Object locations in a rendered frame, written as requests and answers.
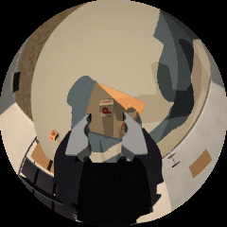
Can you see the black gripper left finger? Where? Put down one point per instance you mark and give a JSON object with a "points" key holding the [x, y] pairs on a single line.
{"points": [[73, 147]]}

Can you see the orange mat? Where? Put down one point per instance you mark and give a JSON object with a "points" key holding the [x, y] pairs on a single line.
{"points": [[109, 125]]}

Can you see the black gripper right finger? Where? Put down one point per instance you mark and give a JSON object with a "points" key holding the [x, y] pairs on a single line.
{"points": [[139, 147]]}

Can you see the tan block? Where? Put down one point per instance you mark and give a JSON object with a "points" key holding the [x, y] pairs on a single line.
{"points": [[122, 127], [53, 135], [106, 107]]}

